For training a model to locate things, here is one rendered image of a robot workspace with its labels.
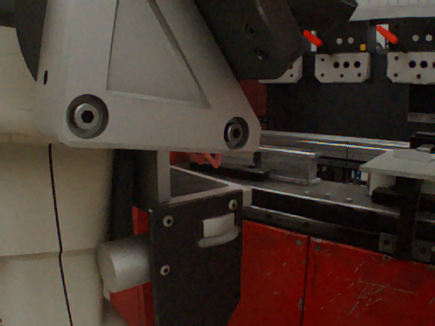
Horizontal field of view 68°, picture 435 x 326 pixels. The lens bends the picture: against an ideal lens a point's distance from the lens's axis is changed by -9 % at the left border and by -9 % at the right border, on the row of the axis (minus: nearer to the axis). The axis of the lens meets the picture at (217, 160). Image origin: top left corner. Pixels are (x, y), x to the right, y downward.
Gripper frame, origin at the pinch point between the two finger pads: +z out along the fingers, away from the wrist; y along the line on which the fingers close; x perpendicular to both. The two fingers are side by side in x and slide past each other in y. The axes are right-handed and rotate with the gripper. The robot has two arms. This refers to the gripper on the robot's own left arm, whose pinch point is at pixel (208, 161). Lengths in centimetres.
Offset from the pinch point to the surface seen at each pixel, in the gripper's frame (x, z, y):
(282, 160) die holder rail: -31.0, 22.1, 11.9
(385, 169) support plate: -18.1, 8.8, -29.4
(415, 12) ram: -55, -12, -25
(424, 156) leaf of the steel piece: -32.0, 14.5, -32.0
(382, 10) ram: -54, -13, -17
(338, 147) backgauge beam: -56, 33, 9
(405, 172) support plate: -18.7, 9.3, -33.4
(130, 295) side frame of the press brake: 24, 59, 59
